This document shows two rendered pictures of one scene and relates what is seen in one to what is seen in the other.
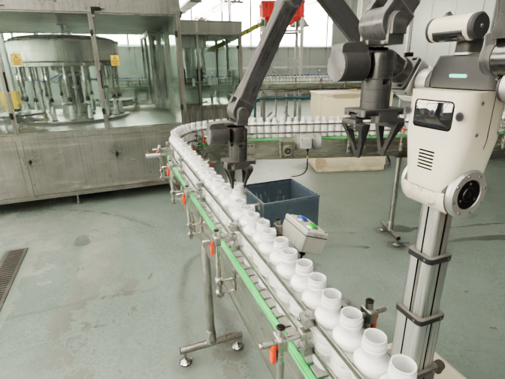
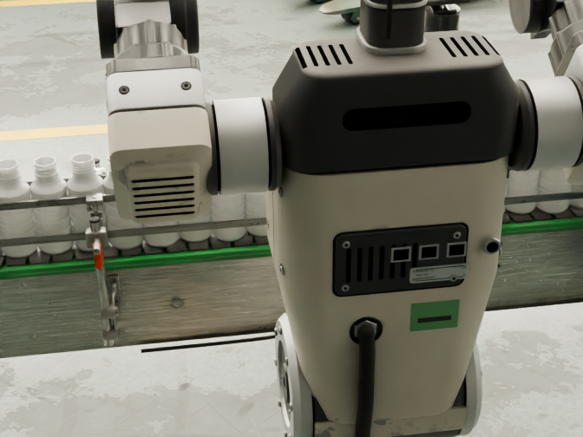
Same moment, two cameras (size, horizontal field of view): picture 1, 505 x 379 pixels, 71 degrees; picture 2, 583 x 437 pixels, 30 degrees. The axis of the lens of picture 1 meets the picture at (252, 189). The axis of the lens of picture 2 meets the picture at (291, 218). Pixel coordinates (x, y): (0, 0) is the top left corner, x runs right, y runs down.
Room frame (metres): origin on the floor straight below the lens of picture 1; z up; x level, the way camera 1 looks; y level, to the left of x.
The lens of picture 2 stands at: (1.24, -1.62, 1.97)
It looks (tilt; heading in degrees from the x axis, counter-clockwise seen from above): 30 degrees down; 103
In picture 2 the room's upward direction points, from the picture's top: 1 degrees counter-clockwise
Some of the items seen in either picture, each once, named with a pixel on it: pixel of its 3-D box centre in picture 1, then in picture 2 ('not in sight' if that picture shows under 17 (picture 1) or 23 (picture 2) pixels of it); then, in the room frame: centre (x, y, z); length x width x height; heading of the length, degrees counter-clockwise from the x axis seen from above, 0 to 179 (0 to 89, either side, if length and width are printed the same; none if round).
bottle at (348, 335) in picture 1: (348, 350); (50, 205); (0.51, -0.17, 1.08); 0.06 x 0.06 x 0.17
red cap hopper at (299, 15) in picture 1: (280, 73); not in sight; (8.28, -0.67, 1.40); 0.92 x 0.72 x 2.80; 93
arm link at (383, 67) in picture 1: (375, 65); not in sight; (0.72, -0.24, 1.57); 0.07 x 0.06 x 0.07; 111
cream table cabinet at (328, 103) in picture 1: (347, 129); not in sight; (5.53, -1.51, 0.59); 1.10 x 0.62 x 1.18; 93
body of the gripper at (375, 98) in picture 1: (375, 98); not in sight; (0.72, -0.25, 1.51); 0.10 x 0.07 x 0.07; 111
